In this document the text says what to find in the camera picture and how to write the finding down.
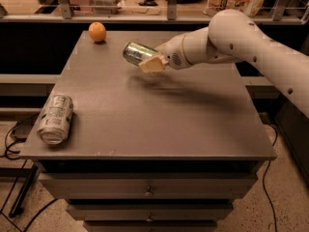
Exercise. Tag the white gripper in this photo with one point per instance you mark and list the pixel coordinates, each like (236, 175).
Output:
(171, 53)

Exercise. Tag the green soda can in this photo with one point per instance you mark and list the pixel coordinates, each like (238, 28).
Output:
(135, 53)

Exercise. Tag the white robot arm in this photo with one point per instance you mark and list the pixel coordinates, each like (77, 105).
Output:
(230, 37)

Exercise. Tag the white 7up can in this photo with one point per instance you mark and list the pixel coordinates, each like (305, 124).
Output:
(54, 123)

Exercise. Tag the orange fruit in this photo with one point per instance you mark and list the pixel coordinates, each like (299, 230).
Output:
(97, 32)

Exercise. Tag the grey drawer cabinet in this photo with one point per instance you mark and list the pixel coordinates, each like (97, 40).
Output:
(194, 136)

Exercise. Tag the grey metal railing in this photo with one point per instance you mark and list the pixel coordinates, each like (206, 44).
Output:
(144, 11)

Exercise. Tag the top drawer round knob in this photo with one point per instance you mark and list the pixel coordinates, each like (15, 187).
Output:
(149, 192)

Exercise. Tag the drawer round knob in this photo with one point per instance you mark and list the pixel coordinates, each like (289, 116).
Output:
(149, 192)
(149, 218)

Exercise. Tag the black table leg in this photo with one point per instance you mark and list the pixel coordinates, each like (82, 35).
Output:
(28, 175)

